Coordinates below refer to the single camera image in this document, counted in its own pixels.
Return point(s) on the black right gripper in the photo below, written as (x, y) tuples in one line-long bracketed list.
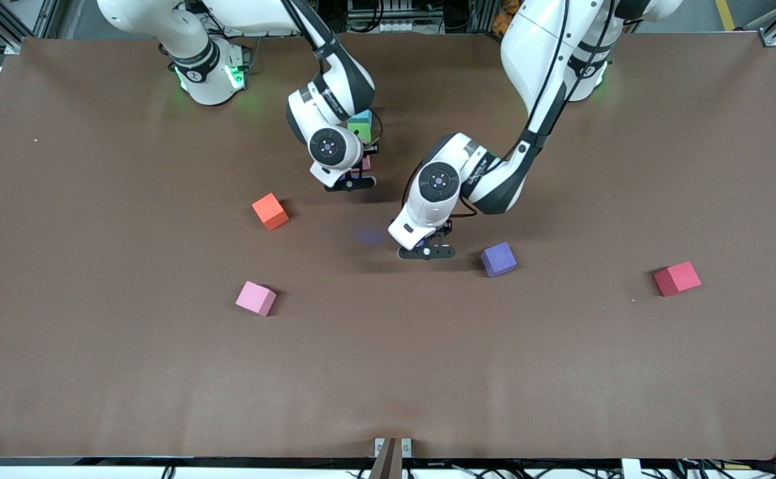
[(357, 170)]

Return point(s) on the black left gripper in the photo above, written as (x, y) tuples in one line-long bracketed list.
[(445, 228)]

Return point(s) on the pink foam block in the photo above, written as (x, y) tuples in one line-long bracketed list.
[(366, 161), (255, 298)]

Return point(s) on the green foam block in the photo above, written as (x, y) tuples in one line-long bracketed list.
[(361, 132)]

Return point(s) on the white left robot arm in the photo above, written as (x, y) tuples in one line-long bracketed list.
[(494, 179)]

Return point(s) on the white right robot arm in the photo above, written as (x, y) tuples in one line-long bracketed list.
[(334, 100)]

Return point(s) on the blue foam block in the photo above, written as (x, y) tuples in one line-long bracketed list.
[(363, 117)]

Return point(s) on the orange foam block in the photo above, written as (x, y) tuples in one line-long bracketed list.
[(270, 211)]

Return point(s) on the brown paper table cover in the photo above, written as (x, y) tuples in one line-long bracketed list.
[(388, 366)]

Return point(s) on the white vented equipment box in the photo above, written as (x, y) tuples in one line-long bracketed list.
[(381, 16)]

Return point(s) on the bag of orange items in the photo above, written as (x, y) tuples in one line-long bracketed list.
[(502, 20)]

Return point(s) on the red foam block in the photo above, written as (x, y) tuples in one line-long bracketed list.
[(677, 279)]

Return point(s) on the small metal bracket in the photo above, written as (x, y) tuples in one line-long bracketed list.
[(406, 447)]

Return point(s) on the white post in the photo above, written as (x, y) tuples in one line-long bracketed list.
[(631, 469)]

